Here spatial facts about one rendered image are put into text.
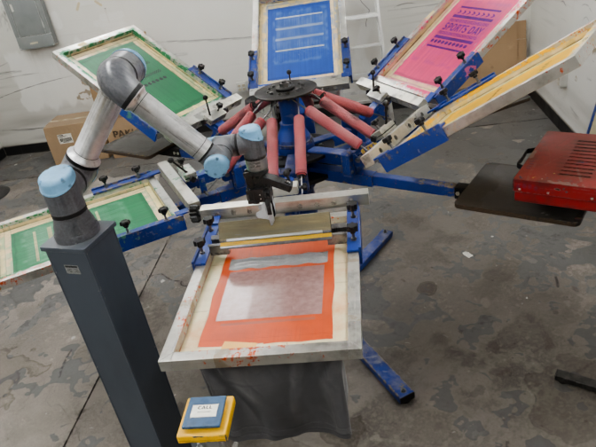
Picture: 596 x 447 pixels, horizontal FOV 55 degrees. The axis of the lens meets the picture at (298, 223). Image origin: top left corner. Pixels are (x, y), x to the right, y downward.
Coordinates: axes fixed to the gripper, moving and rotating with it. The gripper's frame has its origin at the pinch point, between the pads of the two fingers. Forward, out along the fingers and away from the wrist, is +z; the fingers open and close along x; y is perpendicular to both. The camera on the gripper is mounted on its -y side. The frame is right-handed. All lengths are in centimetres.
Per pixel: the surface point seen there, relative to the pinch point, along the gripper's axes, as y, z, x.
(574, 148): -112, -1, -29
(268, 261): 3.7, 13.4, 6.9
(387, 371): -34, 104, -28
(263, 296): 2.9, 13.8, 27.6
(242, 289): 10.9, 13.7, 22.6
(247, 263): 11.4, 13.2, 7.7
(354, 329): -27, 10, 51
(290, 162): 1, 7, -65
